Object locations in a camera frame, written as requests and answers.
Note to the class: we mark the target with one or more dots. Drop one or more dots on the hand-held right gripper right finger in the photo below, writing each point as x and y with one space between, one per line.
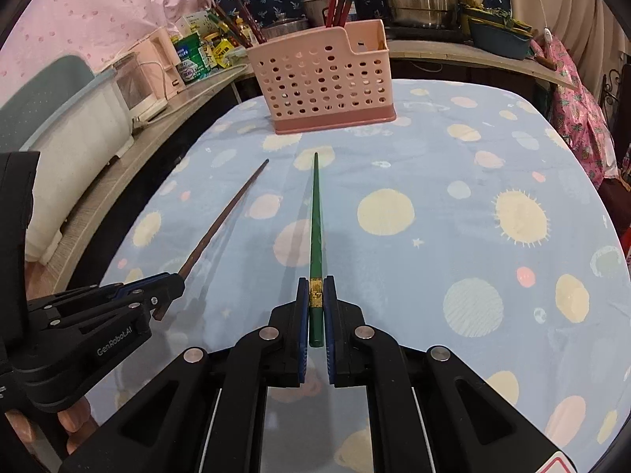
331 335

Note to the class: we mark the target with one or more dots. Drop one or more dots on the grey wooden counter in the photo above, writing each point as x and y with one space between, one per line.
143 157

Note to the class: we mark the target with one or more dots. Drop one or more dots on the yellow snack packet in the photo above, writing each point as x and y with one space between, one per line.
223 53

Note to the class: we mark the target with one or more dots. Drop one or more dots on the green and white tin can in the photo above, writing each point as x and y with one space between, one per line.
193 56

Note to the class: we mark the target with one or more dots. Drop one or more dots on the black metal rack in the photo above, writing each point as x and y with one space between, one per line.
616 93

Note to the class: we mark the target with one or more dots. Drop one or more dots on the person's left hand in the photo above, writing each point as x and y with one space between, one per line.
74 421

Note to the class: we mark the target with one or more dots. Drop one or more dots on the white plastic storage bin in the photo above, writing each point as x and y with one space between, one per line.
64 138

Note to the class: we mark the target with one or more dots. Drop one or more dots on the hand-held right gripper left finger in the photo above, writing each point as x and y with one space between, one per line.
301 335

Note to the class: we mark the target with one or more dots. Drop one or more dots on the blue planet print tablecloth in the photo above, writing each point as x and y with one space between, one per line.
419 256

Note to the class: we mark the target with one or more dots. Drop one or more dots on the pink floral cloth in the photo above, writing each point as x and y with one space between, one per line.
577 108

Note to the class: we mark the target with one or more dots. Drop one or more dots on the brown chopstick gold band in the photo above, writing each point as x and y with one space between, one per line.
222 221

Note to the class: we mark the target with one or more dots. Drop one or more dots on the white mini oven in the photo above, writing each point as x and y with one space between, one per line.
140 88

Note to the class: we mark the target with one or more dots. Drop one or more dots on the small steel pot with lid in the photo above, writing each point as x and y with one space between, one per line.
315 7

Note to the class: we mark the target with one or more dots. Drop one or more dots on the blue rectangular basin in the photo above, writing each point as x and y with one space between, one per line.
500 39

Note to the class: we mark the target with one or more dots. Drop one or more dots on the pink dotted curtain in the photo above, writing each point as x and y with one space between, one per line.
98 5

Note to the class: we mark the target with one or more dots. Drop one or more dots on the pink perforated utensil basket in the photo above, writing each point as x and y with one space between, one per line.
320 88

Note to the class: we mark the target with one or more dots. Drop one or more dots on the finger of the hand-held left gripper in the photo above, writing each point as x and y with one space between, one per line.
140 285
165 293

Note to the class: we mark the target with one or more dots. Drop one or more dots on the light wooden shelf board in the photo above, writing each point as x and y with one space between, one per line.
468 61

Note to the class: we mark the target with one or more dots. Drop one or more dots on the green chopstick gold band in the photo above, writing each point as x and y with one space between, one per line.
314 236

